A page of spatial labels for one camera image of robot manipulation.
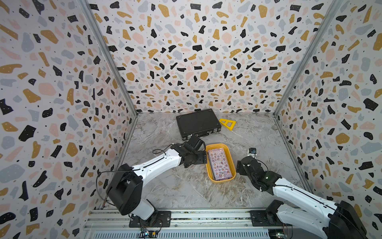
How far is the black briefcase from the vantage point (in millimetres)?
1064

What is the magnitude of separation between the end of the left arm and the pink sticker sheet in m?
0.13

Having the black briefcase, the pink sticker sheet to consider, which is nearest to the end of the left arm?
the pink sticker sheet

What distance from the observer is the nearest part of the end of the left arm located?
0.61 meters

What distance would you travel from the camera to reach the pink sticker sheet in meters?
0.87

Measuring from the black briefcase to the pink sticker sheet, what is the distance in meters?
0.15

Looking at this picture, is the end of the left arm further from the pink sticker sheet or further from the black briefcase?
the black briefcase

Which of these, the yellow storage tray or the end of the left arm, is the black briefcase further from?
the end of the left arm

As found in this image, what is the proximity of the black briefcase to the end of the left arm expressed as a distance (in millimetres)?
303
